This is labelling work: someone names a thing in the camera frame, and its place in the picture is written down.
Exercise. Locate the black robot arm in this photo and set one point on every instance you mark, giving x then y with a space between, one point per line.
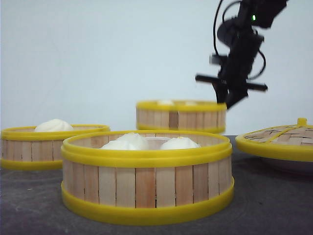
260 13

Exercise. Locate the white bun in left basket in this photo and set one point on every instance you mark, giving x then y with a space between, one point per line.
54 125

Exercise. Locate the bamboo steamer basket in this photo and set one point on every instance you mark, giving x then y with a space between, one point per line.
206 116
22 148
147 187

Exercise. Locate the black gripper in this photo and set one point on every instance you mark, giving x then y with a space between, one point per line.
231 85

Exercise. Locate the left white bun rear basket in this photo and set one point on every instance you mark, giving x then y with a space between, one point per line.
165 102

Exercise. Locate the right white bun front basket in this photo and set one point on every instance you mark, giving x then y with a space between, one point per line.
179 143

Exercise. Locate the white plate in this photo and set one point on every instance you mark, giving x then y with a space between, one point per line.
296 167

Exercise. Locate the yellow woven steamer lid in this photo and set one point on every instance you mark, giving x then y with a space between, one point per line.
287 142

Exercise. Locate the large white bun front basket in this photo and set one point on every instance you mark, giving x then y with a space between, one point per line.
129 141

